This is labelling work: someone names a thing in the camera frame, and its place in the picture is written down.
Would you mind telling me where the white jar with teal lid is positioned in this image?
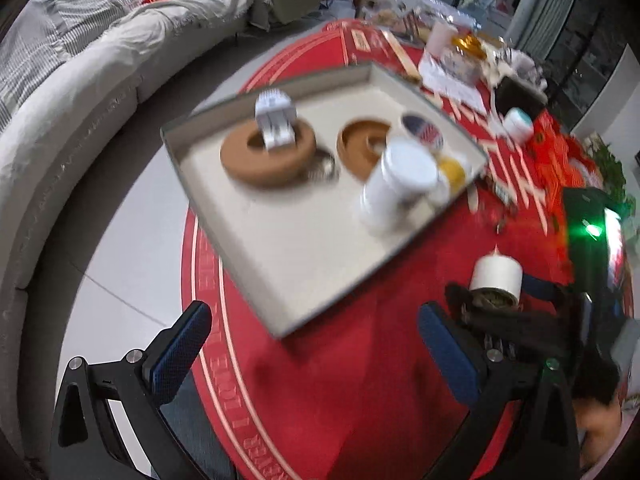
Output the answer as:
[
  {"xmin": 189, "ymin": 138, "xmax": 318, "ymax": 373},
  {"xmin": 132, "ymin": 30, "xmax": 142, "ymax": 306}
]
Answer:
[{"xmin": 502, "ymin": 108, "xmax": 534, "ymax": 142}]

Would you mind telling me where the white bag with chain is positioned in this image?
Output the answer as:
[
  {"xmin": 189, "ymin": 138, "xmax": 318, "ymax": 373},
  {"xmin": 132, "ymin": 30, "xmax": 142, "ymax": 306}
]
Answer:
[{"xmin": 487, "ymin": 42, "xmax": 547, "ymax": 87}]

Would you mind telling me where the clear tape roll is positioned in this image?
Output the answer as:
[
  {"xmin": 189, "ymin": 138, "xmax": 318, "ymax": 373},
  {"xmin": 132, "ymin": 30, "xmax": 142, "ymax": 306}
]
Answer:
[{"xmin": 300, "ymin": 146, "xmax": 341, "ymax": 184}]

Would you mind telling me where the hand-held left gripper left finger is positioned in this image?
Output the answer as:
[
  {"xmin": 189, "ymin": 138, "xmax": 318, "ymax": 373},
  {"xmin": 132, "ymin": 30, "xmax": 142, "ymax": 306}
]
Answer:
[{"xmin": 49, "ymin": 300, "xmax": 213, "ymax": 480}]

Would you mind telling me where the white tape roll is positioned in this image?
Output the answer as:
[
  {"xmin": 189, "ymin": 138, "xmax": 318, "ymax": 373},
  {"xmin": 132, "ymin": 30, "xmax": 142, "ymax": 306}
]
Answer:
[{"xmin": 468, "ymin": 247, "xmax": 524, "ymax": 308}]

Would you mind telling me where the white pill bottle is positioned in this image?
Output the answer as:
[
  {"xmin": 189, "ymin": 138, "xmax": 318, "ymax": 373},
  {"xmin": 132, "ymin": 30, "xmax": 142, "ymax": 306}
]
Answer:
[{"xmin": 359, "ymin": 137, "xmax": 442, "ymax": 234}]

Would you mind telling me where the plain brown ring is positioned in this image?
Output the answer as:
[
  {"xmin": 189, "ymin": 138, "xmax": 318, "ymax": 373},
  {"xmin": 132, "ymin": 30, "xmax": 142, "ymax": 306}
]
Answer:
[{"xmin": 220, "ymin": 119, "xmax": 317, "ymax": 189}]

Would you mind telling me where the person's right forearm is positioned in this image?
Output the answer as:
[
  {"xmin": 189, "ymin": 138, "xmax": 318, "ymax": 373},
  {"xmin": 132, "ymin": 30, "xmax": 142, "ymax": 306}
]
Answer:
[{"xmin": 575, "ymin": 400, "xmax": 624, "ymax": 467}]

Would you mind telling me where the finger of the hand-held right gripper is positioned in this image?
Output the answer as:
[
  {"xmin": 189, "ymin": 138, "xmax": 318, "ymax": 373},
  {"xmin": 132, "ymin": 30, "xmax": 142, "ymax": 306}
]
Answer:
[
  {"xmin": 520, "ymin": 272, "xmax": 576, "ymax": 312},
  {"xmin": 444, "ymin": 282, "xmax": 582, "ymax": 349}
]

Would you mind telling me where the yellow round lid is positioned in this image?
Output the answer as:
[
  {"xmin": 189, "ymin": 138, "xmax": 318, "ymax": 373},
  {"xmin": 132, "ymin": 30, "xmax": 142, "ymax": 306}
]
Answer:
[{"xmin": 439, "ymin": 156, "xmax": 469, "ymax": 194}]

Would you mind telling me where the black pouch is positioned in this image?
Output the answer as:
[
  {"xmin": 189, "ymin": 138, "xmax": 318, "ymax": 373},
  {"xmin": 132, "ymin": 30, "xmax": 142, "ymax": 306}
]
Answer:
[{"xmin": 492, "ymin": 76, "xmax": 549, "ymax": 122}]

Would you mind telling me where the round patterned tin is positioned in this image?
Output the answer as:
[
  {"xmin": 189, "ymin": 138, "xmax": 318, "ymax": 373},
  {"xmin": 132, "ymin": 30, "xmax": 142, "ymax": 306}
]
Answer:
[{"xmin": 400, "ymin": 113, "xmax": 444, "ymax": 149}]

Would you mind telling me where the white cup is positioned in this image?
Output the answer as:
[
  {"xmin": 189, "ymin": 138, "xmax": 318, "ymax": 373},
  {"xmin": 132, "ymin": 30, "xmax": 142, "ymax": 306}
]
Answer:
[{"xmin": 429, "ymin": 20, "xmax": 459, "ymax": 57}]

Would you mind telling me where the brown ring with inner rim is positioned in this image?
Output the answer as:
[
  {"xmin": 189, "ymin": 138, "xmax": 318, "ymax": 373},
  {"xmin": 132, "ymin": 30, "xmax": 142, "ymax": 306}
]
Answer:
[{"xmin": 336, "ymin": 118, "xmax": 402, "ymax": 179}]

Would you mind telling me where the sofa with grey cover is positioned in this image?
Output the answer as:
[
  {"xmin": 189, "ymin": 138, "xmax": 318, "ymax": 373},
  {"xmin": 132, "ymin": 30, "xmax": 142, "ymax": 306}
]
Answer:
[{"xmin": 0, "ymin": 0, "xmax": 273, "ymax": 291}]

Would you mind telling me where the grey shallow box tray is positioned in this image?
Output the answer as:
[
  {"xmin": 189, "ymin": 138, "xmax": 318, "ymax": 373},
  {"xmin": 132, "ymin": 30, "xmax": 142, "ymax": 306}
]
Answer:
[{"xmin": 160, "ymin": 60, "xmax": 491, "ymax": 339}]

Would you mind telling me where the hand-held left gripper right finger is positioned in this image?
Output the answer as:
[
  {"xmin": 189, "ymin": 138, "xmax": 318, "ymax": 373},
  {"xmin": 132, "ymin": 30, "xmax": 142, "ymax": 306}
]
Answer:
[{"xmin": 417, "ymin": 302, "xmax": 583, "ymax": 480}]

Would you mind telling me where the jar with gold lid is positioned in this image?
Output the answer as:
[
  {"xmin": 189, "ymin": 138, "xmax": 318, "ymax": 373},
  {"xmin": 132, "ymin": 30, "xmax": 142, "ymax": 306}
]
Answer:
[{"xmin": 442, "ymin": 34, "xmax": 489, "ymax": 82}]

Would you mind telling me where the green leafy plant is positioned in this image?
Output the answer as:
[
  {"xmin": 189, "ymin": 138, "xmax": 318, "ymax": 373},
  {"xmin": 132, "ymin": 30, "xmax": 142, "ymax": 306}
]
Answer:
[{"xmin": 594, "ymin": 134, "xmax": 629, "ymax": 202}]

